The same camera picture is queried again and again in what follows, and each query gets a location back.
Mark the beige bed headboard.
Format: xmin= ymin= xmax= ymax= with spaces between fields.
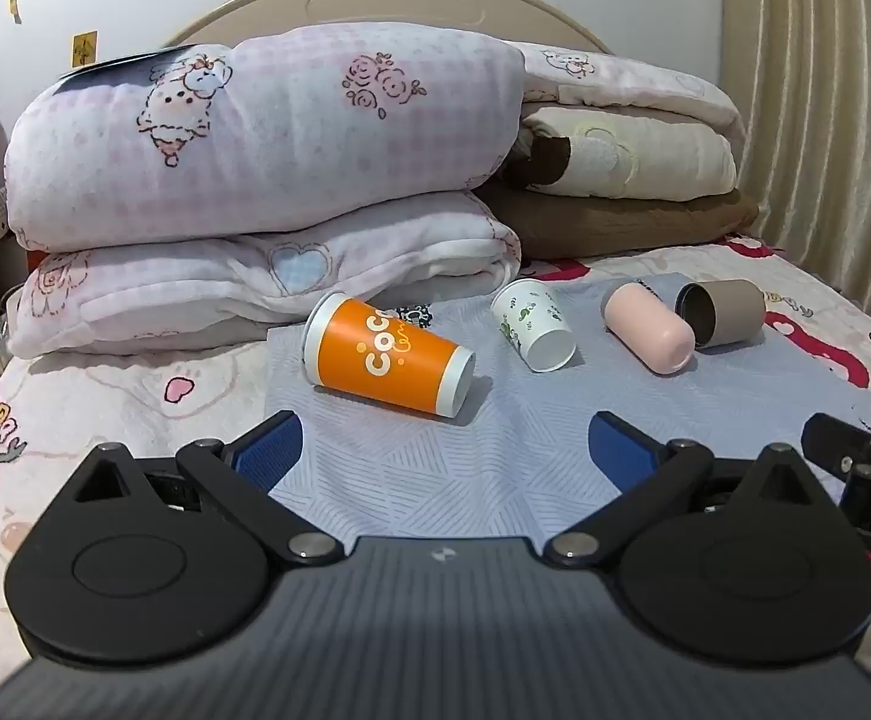
xmin=161 ymin=0 xmax=618 ymax=59

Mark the white leaf-print paper cup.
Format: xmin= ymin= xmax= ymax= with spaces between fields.
xmin=490 ymin=277 xmax=577 ymax=374

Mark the cream flower quilt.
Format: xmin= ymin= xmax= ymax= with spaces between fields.
xmin=511 ymin=105 xmax=741 ymax=203

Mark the taupe plastic cup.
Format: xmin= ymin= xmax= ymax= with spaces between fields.
xmin=674 ymin=279 xmax=768 ymax=350

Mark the grey patterned mat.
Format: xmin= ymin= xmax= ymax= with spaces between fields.
xmin=264 ymin=270 xmax=871 ymax=541

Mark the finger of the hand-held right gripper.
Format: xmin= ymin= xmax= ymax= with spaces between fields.
xmin=801 ymin=412 xmax=871 ymax=478

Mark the beige pleated curtain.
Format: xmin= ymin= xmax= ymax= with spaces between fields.
xmin=719 ymin=0 xmax=871 ymax=316

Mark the pink white printed quilt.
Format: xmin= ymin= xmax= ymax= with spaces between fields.
xmin=514 ymin=41 xmax=749 ymax=158

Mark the pink checkered cartoon blanket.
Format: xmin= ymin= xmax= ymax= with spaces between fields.
xmin=4 ymin=22 xmax=528 ymax=358

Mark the pink plastic cup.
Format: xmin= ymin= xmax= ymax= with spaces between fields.
xmin=601 ymin=281 xmax=696 ymax=375

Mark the brown pillow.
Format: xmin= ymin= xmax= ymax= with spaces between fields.
xmin=475 ymin=181 xmax=762 ymax=263

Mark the orange paper cup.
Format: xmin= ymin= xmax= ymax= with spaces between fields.
xmin=302 ymin=291 xmax=477 ymax=419

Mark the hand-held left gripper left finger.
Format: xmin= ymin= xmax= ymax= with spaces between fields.
xmin=52 ymin=411 xmax=346 ymax=566

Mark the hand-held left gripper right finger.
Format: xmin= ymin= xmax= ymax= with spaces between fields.
xmin=542 ymin=411 xmax=837 ymax=568

